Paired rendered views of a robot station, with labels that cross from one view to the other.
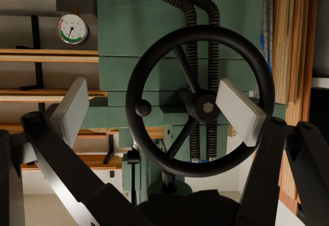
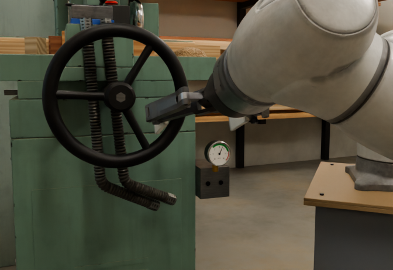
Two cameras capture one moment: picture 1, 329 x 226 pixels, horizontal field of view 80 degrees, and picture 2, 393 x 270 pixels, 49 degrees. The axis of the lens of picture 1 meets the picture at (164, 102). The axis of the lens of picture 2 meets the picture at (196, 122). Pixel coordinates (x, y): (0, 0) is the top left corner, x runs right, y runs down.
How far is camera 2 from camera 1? 0.57 m
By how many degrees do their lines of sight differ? 30
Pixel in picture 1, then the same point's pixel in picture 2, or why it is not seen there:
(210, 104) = (119, 100)
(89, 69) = not seen: hidden behind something
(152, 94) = (142, 93)
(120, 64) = not seen: hidden behind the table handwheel
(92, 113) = (203, 72)
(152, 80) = (142, 108)
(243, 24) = (37, 177)
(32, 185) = not seen: outside the picture
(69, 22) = (221, 159)
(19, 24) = (258, 153)
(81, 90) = (234, 125)
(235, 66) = (42, 129)
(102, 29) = (190, 156)
